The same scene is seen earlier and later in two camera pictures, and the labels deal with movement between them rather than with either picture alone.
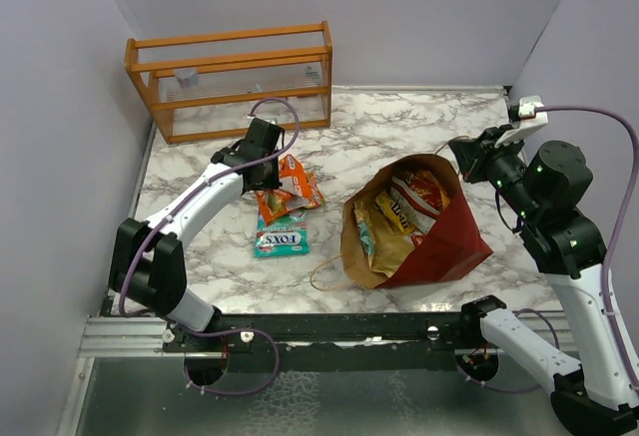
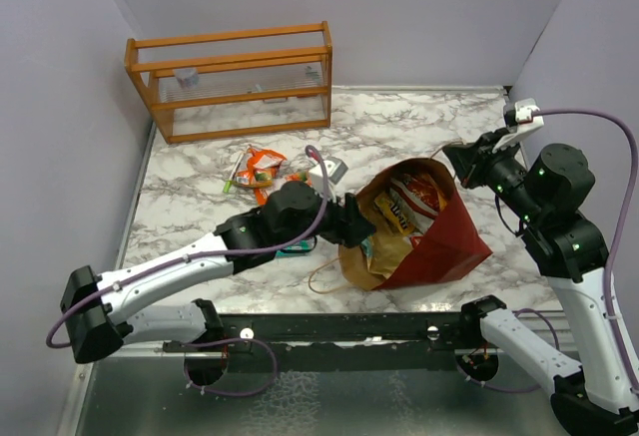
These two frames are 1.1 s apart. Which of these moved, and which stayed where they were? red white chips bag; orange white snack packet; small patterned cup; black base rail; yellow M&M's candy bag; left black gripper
Moved: left black gripper; orange white snack packet
Stayed: black base rail; red white chips bag; yellow M&M's candy bag; small patterned cup
